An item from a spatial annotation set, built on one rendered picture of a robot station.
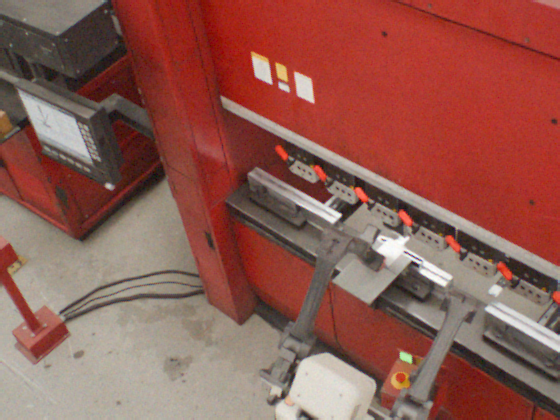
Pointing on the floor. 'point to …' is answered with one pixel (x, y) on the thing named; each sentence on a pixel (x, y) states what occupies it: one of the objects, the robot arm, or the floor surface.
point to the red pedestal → (34, 323)
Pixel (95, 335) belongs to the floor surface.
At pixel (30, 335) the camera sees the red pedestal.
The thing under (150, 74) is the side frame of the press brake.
